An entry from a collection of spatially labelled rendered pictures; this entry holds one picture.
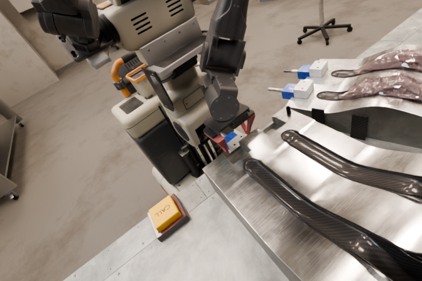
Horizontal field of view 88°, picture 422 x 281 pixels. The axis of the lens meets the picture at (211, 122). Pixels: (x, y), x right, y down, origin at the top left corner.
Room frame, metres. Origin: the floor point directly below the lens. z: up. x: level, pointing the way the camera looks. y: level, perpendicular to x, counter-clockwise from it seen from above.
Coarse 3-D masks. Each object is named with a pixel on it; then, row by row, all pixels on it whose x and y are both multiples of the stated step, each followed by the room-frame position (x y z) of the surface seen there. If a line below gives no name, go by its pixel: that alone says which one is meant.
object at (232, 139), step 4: (220, 132) 0.51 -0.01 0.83; (232, 132) 0.48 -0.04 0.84; (224, 136) 0.49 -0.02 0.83; (228, 136) 0.47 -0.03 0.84; (232, 136) 0.46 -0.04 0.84; (236, 136) 0.44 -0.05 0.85; (240, 136) 0.43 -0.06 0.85; (244, 136) 0.43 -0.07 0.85; (228, 140) 0.45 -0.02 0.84; (232, 140) 0.43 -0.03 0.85; (236, 140) 0.43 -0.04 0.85; (228, 144) 0.43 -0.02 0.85; (232, 144) 0.42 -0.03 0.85; (236, 144) 0.41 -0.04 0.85; (228, 148) 0.45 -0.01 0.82; (232, 148) 0.41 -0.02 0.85; (236, 148) 0.40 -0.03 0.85
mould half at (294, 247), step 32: (256, 128) 0.40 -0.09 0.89; (288, 128) 0.35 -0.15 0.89; (320, 128) 0.32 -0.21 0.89; (224, 160) 0.35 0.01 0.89; (288, 160) 0.28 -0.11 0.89; (352, 160) 0.22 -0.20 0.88; (384, 160) 0.19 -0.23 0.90; (416, 160) 0.16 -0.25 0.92; (224, 192) 0.27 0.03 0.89; (256, 192) 0.24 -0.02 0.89; (320, 192) 0.19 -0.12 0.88; (352, 192) 0.16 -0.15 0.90; (384, 192) 0.14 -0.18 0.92; (256, 224) 0.19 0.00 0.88; (288, 224) 0.17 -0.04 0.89; (384, 224) 0.10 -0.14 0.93; (416, 224) 0.08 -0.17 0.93; (288, 256) 0.12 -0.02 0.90; (320, 256) 0.10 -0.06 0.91; (352, 256) 0.08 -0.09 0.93
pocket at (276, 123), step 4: (276, 120) 0.40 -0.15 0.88; (280, 120) 0.39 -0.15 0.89; (268, 124) 0.41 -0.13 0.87; (272, 124) 0.40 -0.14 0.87; (276, 124) 0.41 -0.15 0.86; (280, 124) 0.39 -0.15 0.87; (264, 128) 0.40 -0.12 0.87; (268, 128) 0.40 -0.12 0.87; (272, 128) 0.40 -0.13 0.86; (276, 128) 0.40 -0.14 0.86; (264, 132) 0.40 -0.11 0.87; (268, 132) 0.39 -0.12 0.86; (272, 132) 0.39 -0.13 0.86
